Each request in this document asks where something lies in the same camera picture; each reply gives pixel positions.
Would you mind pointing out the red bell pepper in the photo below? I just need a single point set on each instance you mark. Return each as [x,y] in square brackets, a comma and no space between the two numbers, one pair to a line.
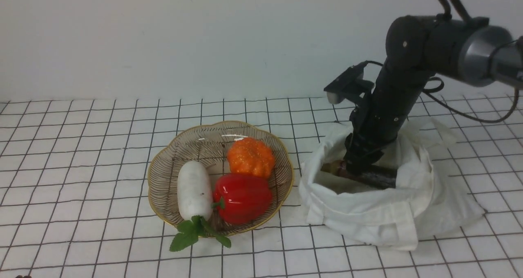
[240,199]

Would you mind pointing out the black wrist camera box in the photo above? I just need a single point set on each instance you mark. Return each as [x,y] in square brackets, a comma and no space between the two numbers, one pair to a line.
[350,86]

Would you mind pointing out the checkered white tablecloth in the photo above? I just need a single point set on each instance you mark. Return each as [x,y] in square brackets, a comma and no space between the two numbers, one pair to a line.
[73,196]

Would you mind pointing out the orange pumpkin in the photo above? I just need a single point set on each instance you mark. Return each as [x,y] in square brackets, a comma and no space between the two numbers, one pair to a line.
[250,156]

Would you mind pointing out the dark purple eggplant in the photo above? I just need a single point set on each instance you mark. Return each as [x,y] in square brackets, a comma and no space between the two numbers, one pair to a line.
[371,176]

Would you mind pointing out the white radish with leaves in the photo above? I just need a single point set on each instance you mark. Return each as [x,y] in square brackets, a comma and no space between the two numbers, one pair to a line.
[195,205]

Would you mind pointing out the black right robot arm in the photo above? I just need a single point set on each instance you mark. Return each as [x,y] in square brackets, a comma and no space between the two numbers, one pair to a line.
[418,48]

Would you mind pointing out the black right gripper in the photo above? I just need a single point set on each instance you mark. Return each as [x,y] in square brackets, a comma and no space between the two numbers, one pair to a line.
[374,129]

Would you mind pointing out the white cloth tote bag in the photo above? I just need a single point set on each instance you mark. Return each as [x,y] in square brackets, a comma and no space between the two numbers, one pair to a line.
[425,202]

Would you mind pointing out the gold-rimmed striped glass bowl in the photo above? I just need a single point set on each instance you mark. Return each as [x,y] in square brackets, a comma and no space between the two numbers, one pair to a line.
[209,144]

